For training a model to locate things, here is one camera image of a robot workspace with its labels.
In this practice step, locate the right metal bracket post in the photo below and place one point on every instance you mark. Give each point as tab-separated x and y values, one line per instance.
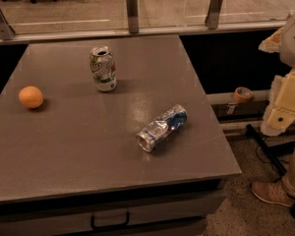
213	13

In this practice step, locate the roll of tan tape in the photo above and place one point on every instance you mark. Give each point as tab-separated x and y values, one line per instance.
242	94

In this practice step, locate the orange fruit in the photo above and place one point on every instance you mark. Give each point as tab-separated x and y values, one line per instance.
31	97

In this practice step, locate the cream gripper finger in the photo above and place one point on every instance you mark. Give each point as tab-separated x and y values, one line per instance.
272	43
280	112

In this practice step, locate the green 7up soda can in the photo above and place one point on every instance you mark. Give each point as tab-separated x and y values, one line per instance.
103	69

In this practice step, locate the grey cabinet drawer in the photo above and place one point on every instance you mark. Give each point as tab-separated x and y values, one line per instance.
178	215

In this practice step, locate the crushed blue soda can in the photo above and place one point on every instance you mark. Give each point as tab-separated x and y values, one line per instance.
161	127

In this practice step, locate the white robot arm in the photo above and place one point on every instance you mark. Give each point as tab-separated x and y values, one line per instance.
287	42

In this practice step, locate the brown shoe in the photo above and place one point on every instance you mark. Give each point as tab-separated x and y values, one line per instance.
272	193

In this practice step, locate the middle metal bracket post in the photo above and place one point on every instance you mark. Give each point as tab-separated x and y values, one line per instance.
132	16

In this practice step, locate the black bar on floor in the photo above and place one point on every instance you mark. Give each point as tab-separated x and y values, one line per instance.
275	162

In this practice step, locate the black drawer handle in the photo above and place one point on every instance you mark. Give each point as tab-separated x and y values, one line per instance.
109	223

